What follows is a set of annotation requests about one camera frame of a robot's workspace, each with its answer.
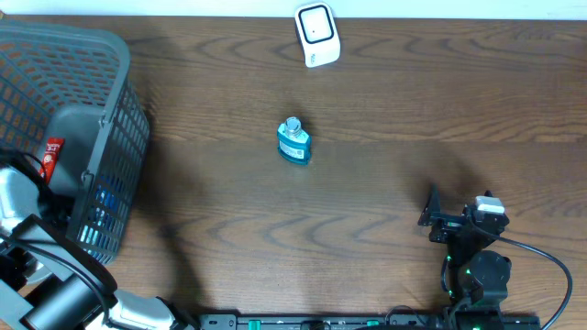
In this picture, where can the white barcode scanner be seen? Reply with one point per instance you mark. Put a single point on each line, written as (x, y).
(317, 34)

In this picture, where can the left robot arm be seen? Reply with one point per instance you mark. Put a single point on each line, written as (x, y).
(49, 282)

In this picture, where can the blue Oreo cookie pack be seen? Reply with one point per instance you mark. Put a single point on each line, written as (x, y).
(102, 228)

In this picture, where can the red coffee stick sachet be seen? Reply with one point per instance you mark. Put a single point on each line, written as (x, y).
(50, 157)

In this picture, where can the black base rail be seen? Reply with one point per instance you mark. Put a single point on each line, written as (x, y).
(396, 320)

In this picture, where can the blue mouthwash bottle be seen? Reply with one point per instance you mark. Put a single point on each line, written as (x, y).
(294, 143)

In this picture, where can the grey plastic basket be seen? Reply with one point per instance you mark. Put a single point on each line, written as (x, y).
(72, 83)

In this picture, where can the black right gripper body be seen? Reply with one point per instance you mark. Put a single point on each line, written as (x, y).
(446, 232)

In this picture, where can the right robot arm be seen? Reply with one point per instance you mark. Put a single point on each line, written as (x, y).
(474, 276)

